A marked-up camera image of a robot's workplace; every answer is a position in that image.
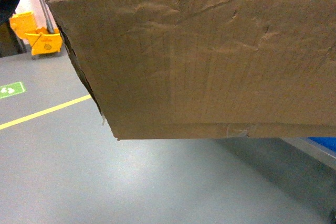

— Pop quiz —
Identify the large cardboard box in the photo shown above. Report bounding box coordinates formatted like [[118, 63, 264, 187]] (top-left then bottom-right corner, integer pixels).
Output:
[[47, 0, 335, 140]]

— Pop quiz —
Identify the yellow mop bucket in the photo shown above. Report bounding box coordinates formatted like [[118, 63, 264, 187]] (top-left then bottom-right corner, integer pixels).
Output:
[[9, 12, 62, 56]]

